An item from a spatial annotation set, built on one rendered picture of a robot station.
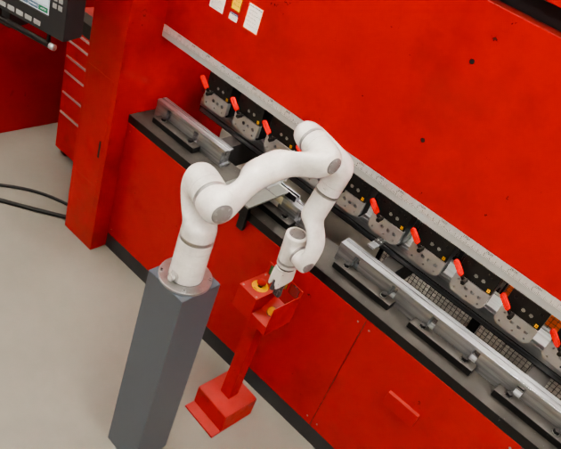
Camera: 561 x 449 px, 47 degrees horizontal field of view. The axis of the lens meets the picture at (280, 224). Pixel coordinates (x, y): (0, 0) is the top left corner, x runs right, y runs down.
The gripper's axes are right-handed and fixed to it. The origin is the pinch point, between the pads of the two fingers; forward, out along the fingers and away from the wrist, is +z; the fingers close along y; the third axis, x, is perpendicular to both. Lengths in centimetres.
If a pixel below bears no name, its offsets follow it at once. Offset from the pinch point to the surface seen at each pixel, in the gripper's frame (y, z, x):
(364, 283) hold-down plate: -33.2, -2.9, 17.7
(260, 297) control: 3.3, 6.4, -4.7
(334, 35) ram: -40, -85, -39
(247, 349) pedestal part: 3.5, 37.6, -2.5
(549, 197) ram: -46, -75, 59
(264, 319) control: 3.6, 13.8, 0.9
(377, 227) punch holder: -37.6, -26.7, 10.4
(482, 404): -30, 1, 82
